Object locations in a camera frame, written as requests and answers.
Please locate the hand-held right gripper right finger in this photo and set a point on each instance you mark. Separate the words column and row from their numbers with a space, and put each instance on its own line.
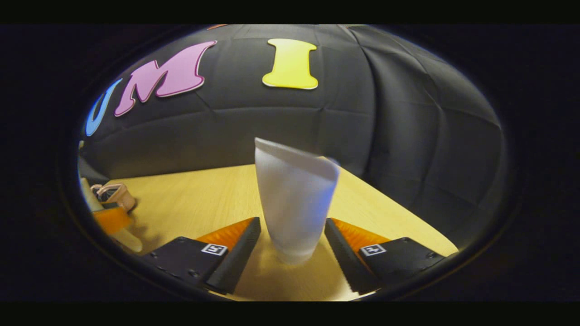
column 342, row 258

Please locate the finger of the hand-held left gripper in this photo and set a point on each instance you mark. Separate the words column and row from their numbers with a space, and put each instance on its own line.
column 113, row 219

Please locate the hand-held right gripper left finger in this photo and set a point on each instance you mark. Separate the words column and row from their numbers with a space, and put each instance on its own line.
column 238, row 258

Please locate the pink suitcase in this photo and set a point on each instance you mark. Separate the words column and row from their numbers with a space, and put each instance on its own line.
column 120, row 194

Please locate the white squeeze tube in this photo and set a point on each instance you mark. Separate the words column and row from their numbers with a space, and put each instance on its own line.
column 294, row 203

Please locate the black backdrop cloth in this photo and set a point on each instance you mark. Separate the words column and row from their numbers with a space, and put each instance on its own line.
column 281, row 122

